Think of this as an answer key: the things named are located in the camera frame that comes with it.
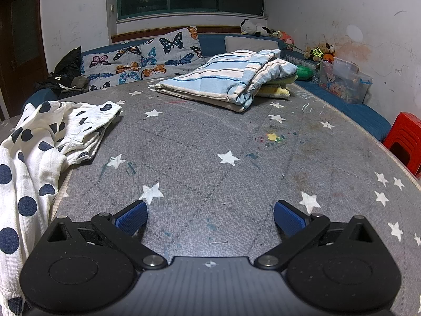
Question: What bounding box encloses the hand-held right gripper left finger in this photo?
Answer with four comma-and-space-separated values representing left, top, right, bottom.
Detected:
44, 200, 168, 270

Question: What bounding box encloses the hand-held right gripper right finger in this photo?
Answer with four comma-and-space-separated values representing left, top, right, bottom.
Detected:
254, 199, 379, 270

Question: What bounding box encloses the white navy polka dot garment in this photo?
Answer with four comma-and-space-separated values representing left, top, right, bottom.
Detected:
0, 100, 123, 316

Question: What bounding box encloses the black clothes pile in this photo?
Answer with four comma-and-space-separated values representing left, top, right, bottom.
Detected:
34, 45, 90, 94

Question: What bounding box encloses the yellow folded cloth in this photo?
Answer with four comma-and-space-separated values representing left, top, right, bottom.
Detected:
256, 76, 298, 99

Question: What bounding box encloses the blue corner sofa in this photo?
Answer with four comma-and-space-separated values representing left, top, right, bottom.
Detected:
21, 33, 392, 142

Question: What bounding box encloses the red plastic stool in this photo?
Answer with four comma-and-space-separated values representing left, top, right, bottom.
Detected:
382, 112, 421, 180

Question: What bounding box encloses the clear plastic storage box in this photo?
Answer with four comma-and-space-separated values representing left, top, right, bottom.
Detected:
318, 57, 373, 105

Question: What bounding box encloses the butterfly print pillow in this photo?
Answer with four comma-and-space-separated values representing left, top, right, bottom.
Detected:
140, 26, 206, 81
81, 44, 143, 91

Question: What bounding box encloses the blue white striped blanket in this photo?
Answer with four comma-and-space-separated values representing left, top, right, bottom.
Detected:
154, 49, 298, 112

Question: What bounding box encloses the brown plush bear toy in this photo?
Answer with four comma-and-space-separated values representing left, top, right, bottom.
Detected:
304, 41, 337, 63

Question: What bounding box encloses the black white plush toy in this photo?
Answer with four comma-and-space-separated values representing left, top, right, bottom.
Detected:
240, 19, 280, 37

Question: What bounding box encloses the dark wooden door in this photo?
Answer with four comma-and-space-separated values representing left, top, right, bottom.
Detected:
0, 0, 50, 116

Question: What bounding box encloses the wooden wall rail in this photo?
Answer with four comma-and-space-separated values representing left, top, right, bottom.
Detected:
111, 25, 244, 43

